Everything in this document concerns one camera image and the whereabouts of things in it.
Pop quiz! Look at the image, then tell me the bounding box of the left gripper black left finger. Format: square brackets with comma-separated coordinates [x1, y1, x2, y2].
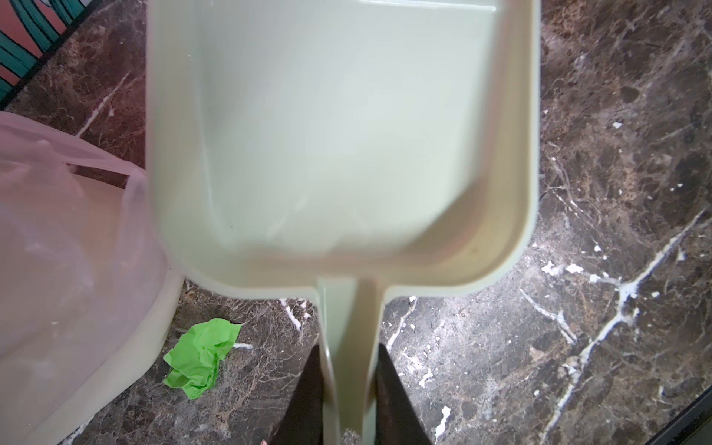
[269, 344, 324, 445]

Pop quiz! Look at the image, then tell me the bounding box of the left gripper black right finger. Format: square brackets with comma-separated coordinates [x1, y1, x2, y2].
[375, 343, 432, 445]

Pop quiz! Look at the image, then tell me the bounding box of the cream trash bin with bag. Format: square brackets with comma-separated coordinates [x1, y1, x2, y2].
[1, 112, 183, 444]

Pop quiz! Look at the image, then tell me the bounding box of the light green dustpan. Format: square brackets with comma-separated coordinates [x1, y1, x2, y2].
[146, 1, 541, 444]

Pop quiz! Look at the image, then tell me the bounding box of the green paper scrap near bin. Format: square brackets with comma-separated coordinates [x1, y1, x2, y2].
[163, 318, 242, 400]

